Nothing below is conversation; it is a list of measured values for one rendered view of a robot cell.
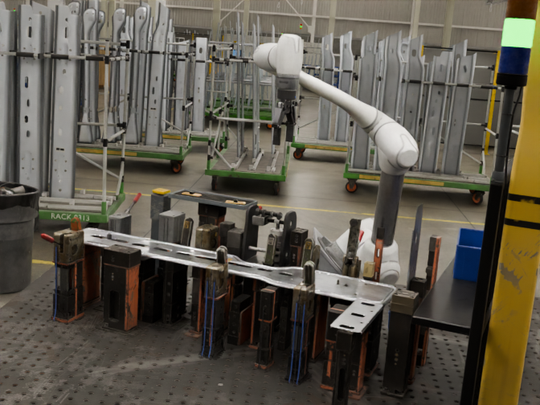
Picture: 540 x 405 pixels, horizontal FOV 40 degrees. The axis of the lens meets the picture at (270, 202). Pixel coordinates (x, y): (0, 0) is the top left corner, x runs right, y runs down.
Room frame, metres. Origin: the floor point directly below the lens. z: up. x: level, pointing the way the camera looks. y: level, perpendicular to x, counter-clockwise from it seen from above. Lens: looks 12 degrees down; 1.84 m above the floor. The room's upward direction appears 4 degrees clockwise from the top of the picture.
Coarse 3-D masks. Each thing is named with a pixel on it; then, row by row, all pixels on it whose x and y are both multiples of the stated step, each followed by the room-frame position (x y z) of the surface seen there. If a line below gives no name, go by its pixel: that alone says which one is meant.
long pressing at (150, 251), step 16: (96, 240) 2.90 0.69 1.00; (128, 240) 2.93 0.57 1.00; (144, 240) 2.95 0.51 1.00; (160, 256) 2.75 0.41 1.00; (176, 256) 2.75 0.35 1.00; (192, 256) 2.77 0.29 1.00; (208, 256) 2.79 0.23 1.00; (240, 272) 2.62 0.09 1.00; (256, 272) 2.62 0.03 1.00; (272, 272) 2.64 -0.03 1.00; (288, 272) 2.65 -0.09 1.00; (320, 272) 2.68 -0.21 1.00; (320, 288) 2.49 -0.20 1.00; (336, 288) 2.51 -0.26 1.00; (352, 288) 2.52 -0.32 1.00; (368, 288) 2.53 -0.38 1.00; (384, 288) 2.55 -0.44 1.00; (368, 304) 2.39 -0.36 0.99; (384, 304) 2.40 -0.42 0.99
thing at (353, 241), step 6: (354, 222) 2.67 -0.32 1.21; (360, 222) 2.70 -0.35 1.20; (354, 228) 2.71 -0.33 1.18; (354, 234) 2.70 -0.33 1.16; (348, 240) 2.70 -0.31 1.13; (354, 240) 2.70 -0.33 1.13; (348, 246) 2.69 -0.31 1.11; (354, 246) 2.68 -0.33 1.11; (348, 252) 2.69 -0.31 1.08; (354, 252) 2.68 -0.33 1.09
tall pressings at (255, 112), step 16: (272, 32) 10.16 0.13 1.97; (272, 80) 10.08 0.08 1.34; (240, 96) 9.94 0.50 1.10; (272, 96) 10.09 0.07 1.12; (256, 112) 9.94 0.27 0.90; (272, 112) 10.09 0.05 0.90; (240, 128) 9.93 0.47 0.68; (256, 128) 9.87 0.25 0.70; (272, 128) 10.10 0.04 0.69; (256, 144) 9.90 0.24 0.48
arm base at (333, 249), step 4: (324, 236) 3.45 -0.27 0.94; (324, 240) 3.43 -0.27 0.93; (328, 240) 3.42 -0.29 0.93; (328, 244) 3.42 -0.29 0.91; (332, 244) 3.41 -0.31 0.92; (336, 244) 3.40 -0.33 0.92; (328, 248) 3.36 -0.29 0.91; (332, 248) 3.39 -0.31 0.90; (336, 248) 3.38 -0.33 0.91; (340, 248) 3.38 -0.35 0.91; (328, 252) 3.34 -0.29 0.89; (332, 252) 3.35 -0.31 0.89; (336, 252) 3.36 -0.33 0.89; (340, 252) 3.36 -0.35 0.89; (332, 256) 3.35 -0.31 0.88; (336, 256) 3.35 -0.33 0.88; (340, 256) 3.35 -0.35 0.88; (336, 260) 3.34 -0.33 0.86; (340, 260) 3.35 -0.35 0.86; (340, 264) 3.34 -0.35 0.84
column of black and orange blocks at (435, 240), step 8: (432, 240) 2.58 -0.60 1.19; (440, 240) 2.60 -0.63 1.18; (432, 248) 2.58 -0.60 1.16; (432, 256) 2.58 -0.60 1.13; (432, 264) 2.58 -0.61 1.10; (432, 272) 2.57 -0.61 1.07; (432, 280) 2.57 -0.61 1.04; (424, 328) 2.57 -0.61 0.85; (424, 336) 2.57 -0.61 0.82; (424, 344) 2.57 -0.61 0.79; (424, 352) 2.57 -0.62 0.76; (416, 360) 2.58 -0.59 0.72; (424, 360) 2.58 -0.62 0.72
